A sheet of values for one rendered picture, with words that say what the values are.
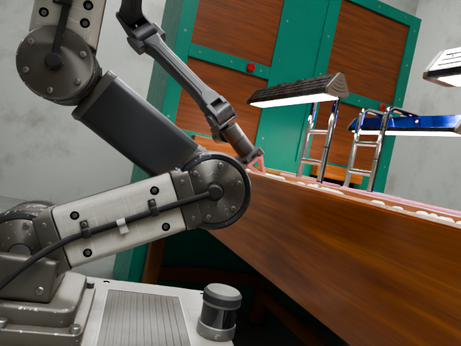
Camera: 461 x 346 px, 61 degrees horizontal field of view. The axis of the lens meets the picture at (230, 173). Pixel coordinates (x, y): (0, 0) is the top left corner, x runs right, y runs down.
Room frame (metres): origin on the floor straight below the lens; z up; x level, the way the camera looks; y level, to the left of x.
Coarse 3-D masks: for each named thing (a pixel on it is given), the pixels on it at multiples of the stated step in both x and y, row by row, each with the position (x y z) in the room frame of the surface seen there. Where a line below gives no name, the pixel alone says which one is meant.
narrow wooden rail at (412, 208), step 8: (288, 176) 1.56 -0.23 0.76; (312, 184) 1.39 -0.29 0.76; (320, 184) 1.35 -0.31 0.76; (344, 192) 1.22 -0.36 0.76; (352, 192) 1.19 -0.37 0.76; (368, 200) 1.12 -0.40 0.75; (384, 200) 1.07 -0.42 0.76; (392, 200) 1.04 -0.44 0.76; (408, 208) 0.99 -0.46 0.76; (416, 208) 0.96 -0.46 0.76; (424, 208) 0.95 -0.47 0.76; (448, 216) 0.88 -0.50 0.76; (456, 216) 0.86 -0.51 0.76
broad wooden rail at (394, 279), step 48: (288, 192) 0.72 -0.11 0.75; (240, 240) 0.87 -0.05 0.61; (288, 240) 0.69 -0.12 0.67; (336, 240) 0.57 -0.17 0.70; (384, 240) 0.49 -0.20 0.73; (432, 240) 0.42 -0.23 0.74; (288, 288) 0.66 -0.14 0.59; (336, 288) 0.55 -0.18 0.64; (384, 288) 0.47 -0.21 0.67; (432, 288) 0.41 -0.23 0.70; (384, 336) 0.46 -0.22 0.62; (432, 336) 0.40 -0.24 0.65
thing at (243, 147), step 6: (246, 138) 1.26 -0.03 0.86; (234, 144) 1.25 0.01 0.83; (240, 144) 1.25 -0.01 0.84; (246, 144) 1.26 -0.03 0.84; (240, 150) 1.26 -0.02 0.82; (246, 150) 1.26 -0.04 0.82; (252, 150) 1.26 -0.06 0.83; (258, 150) 1.25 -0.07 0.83; (240, 156) 1.27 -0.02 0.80; (246, 156) 1.26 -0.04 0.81
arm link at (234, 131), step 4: (228, 124) 1.24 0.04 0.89; (232, 124) 1.25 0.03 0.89; (236, 124) 1.25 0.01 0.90; (224, 128) 1.26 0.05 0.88; (228, 128) 1.24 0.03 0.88; (232, 128) 1.23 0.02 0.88; (236, 128) 1.24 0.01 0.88; (240, 128) 1.26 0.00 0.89; (220, 132) 1.28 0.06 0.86; (224, 132) 1.24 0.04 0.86; (228, 132) 1.24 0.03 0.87; (232, 132) 1.24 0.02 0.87; (236, 132) 1.24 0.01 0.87; (240, 132) 1.25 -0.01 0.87; (224, 136) 1.25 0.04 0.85; (228, 136) 1.24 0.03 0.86; (232, 136) 1.24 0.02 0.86; (236, 136) 1.24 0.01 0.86; (240, 136) 1.25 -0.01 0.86; (228, 140) 1.25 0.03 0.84; (232, 140) 1.25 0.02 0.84; (236, 140) 1.24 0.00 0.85
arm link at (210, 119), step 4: (208, 116) 1.22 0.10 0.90; (212, 116) 1.22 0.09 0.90; (232, 116) 1.27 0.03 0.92; (236, 116) 1.25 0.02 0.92; (208, 120) 1.23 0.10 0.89; (212, 120) 1.22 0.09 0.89; (228, 120) 1.24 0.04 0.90; (232, 120) 1.25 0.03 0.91; (212, 124) 1.23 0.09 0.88; (216, 124) 1.22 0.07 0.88; (220, 124) 1.26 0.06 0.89; (224, 124) 1.23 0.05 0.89; (212, 128) 1.32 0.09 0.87; (216, 128) 1.24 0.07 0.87; (220, 128) 1.23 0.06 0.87; (212, 132) 1.34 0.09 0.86; (216, 132) 1.31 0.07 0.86; (212, 136) 1.34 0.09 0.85; (216, 136) 1.31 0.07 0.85; (220, 136) 1.29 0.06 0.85; (216, 140) 1.32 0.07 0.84; (220, 140) 1.30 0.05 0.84; (224, 140) 1.30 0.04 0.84
